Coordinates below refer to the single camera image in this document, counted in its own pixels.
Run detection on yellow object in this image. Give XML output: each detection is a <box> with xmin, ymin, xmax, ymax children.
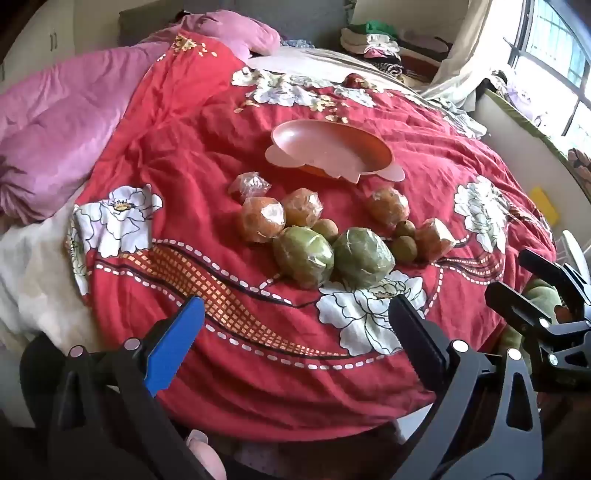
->
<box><xmin>530</xmin><ymin>186</ymin><xmax>561</xmax><ymax>222</ymax></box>

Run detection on pink plastic plate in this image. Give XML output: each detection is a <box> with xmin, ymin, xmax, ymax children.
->
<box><xmin>264</xmin><ymin>121</ymin><xmax>406</xmax><ymax>184</ymax></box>

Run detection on person's left hand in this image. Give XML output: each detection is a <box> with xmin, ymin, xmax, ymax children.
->
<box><xmin>185</xmin><ymin>429</ymin><xmax>228</xmax><ymax>480</ymax></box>

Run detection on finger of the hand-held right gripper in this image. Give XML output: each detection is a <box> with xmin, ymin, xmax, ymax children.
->
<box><xmin>518</xmin><ymin>248</ymin><xmax>591</xmax><ymax>320</ymax></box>
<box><xmin>485</xmin><ymin>281</ymin><xmax>591</xmax><ymax>393</ymax></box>

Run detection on grey padded headboard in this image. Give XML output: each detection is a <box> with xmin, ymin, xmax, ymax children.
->
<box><xmin>117</xmin><ymin>0</ymin><xmax>352</xmax><ymax>49</ymax></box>

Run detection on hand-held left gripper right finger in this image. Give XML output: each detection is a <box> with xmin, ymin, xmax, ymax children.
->
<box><xmin>388</xmin><ymin>294</ymin><xmax>543</xmax><ymax>480</ymax></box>

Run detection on white bed sheet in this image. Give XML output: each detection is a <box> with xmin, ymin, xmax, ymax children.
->
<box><xmin>0</xmin><ymin>203</ymin><xmax>100</xmax><ymax>352</ymax></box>

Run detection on plastic-wrapped green citrus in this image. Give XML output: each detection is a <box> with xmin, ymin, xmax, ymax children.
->
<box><xmin>332</xmin><ymin>227</ymin><xmax>397</xmax><ymax>288</ymax></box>
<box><xmin>271</xmin><ymin>226</ymin><xmax>335</xmax><ymax>289</ymax></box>

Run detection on crumpled lilac clothes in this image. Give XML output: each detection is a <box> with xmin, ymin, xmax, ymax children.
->
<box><xmin>485</xmin><ymin>69</ymin><xmax>543</xmax><ymax>116</ymax></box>

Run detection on white wardrobe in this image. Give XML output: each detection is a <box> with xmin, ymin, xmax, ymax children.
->
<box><xmin>0</xmin><ymin>0</ymin><xmax>121</xmax><ymax>79</ymax></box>

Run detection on crumpled white cloth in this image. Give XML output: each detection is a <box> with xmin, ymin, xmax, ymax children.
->
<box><xmin>434</xmin><ymin>95</ymin><xmax>488</xmax><ymax>139</ymax></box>

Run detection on window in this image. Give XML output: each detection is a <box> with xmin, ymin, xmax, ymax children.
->
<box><xmin>505</xmin><ymin>0</ymin><xmax>591</xmax><ymax>153</ymax></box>

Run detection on pink quilt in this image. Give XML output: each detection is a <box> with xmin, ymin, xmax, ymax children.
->
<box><xmin>0</xmin><ymin>44</ymin><xmax>162</xmax><ymax>222</ymax></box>

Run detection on white curtain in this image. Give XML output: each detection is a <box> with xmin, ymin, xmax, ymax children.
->
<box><xmin>420</xmin><ymin>0</ymin><xmax>536</xmax><ymax>100</ymax></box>

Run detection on pink pillow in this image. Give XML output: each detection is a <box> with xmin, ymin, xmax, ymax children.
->
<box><xmin>139</xmin><ymin>10</ymin><xmax>282</xmax><ymax>58</ymax></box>

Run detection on white plastic object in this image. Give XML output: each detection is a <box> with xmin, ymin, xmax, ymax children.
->
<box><xmin>561</xmin><ymin>229</ymin><xmax>587</xmax><ymax>266</ymax></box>

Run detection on red floral blanket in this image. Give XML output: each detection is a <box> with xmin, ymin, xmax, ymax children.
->
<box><xmin>65</xmin><ymin>32</ymin><xmax>559</xmax><ymax>444</ymax></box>

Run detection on pile of folded clothes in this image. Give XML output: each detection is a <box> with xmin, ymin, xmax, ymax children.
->
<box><xmin>341</xmin><ymin>18</ymin><xmax>455</xmax><ymax>86</ymax></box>

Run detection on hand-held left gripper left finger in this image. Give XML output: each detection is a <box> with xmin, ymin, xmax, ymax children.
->
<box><xmin>48</xmin><ymin>296</ymin><xmax>206</xmax><ymax>480</ymax></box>

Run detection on green garment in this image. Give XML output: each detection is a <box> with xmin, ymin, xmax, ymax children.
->
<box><xmin>501</xmin><ymin>277</ymin><xmax>564</xmax><ymax>356</ymax></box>

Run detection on plastic-wrapped orange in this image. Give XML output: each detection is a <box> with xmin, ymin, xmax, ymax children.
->
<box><xmin>241</xmin><ymin>197</ymin><xmax>287</xmax><ymax>244</ymax></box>
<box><xmin>414</xmin><ymin>218</ymin><xmax>457</xmax><ymax>261</ymax></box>
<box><xmin>281</xmin><ymin>188</ymin><xmax>324</xmax><ymax>228</ymax></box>
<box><xmin>368</xmin><ymin>186</ymin><xmax>411</xmax><ymax>228</ymax></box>
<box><xmin>228</xmin><ymin>172</ymin><xmax>271</xmax><ymax>204</ymax></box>

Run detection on green-trimmed window seat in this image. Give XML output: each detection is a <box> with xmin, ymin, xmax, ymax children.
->
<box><xmin>475</xmin><ymin>88</ymin><xmax>591</xmax><ymax>208</ymax></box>

